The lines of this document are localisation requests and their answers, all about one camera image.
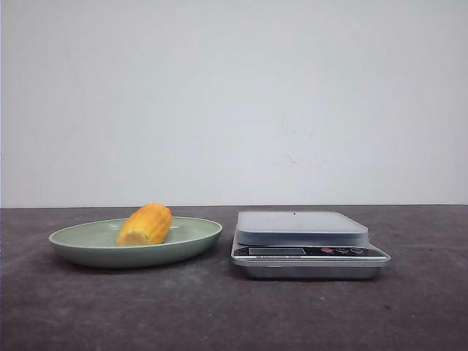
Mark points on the yellow corn cob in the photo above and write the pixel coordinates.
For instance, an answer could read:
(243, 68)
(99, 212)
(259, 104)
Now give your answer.
(149, 225)

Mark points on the silver digital kitchen scale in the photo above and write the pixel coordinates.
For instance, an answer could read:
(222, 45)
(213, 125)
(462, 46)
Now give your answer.
(304, 245)

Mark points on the light green plate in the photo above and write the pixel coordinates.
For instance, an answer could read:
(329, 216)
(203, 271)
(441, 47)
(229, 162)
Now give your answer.
(94, 245)

